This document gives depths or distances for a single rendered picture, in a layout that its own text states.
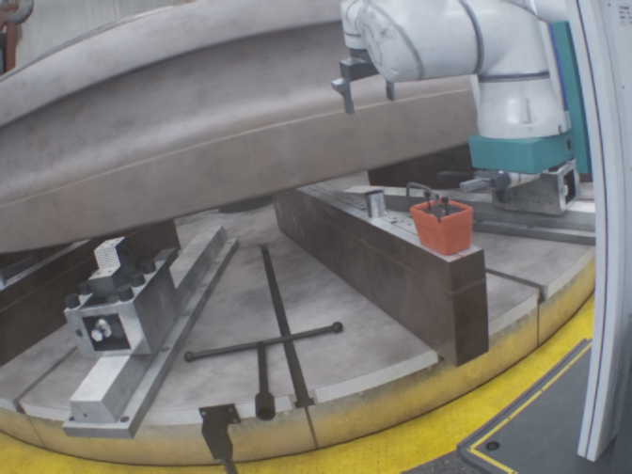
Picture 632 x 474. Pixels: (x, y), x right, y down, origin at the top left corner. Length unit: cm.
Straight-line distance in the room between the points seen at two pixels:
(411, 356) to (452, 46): 126
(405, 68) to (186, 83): 151
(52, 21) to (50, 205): 276
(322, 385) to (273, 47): 135
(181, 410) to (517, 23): 160
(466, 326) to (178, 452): 117
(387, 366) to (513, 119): 116
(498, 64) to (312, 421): 142
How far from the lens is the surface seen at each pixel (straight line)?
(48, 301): 306
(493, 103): 94
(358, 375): 183
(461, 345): 173
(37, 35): 488
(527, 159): 90
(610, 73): 98
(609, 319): 110
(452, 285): 162
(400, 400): 198
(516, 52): 92
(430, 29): 85
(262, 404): 170
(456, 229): 162
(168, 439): 204
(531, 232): 278
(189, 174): 213
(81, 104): 245
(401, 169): 403
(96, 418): 187
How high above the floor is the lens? 127
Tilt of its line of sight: 17 degrees down
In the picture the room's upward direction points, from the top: 12 degrees counter-clockwise
